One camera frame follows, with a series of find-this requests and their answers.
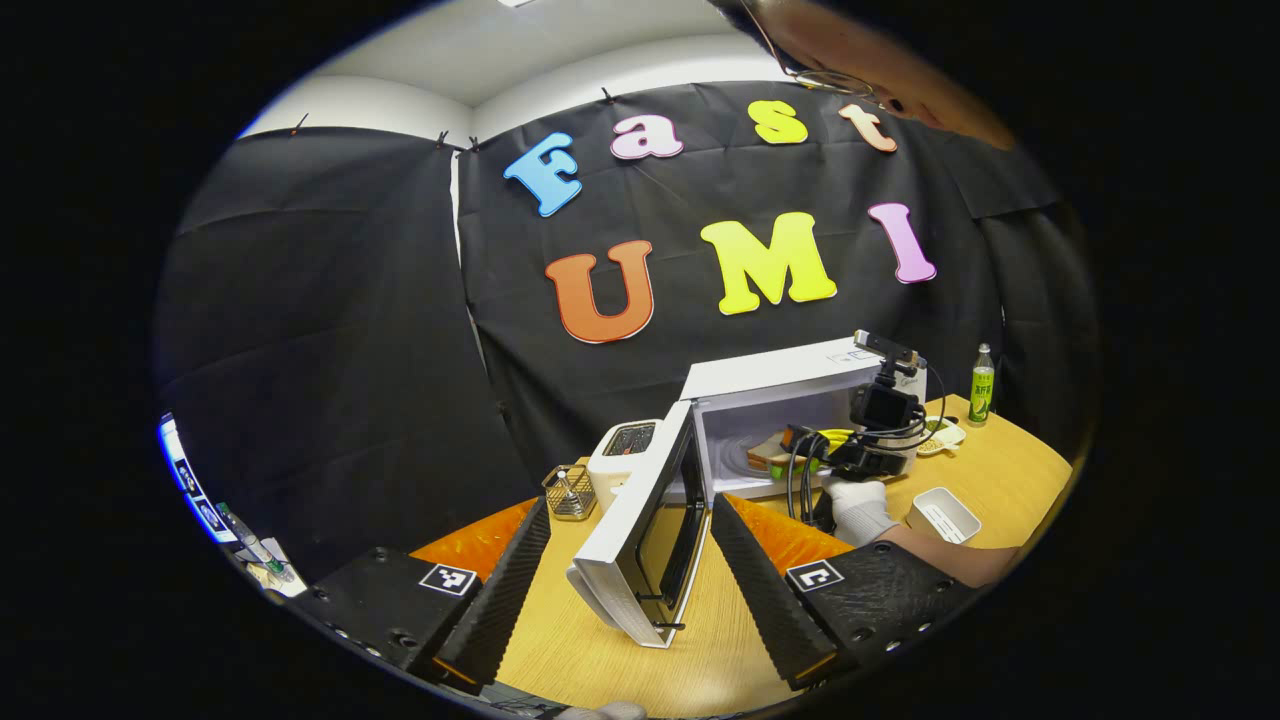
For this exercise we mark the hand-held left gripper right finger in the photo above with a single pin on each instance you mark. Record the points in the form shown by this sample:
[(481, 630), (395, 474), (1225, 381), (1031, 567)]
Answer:
[(760, 600)]

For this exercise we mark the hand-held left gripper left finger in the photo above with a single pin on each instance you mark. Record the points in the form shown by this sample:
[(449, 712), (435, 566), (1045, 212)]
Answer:
[(495, 600)]

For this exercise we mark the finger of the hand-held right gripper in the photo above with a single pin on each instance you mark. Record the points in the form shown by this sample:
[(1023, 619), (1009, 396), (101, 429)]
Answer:
[(810, 436)]

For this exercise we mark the toast sandwich with lettuce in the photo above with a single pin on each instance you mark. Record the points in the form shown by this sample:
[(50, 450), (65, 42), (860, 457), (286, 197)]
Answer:
[(772, 452)]

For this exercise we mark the white microwave oven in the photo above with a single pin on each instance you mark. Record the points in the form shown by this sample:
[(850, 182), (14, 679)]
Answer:
[(640, 520)]

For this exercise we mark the white divided food tray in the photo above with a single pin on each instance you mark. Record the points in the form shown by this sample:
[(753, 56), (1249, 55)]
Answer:
[(942, 437)]

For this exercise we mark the green drink bottle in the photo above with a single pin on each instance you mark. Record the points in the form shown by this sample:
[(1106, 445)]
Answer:
[(982, 390)]

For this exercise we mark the white rectangular container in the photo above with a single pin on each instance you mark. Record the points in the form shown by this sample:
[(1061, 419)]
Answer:
[(940, 515)]

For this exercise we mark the white toaster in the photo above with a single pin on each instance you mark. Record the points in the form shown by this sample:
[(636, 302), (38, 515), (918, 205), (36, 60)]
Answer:
[(620, 460)]

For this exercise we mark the white stand with pens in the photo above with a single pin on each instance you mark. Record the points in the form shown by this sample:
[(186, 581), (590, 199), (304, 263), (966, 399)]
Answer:
[(265, 565)]

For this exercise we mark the black backdrop cloth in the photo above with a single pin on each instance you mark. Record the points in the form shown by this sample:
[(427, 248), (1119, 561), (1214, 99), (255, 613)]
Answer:
[(350, 330)]

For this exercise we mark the thin-rimmed glasses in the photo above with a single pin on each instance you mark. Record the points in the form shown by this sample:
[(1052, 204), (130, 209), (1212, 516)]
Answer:
[(830, 78)]

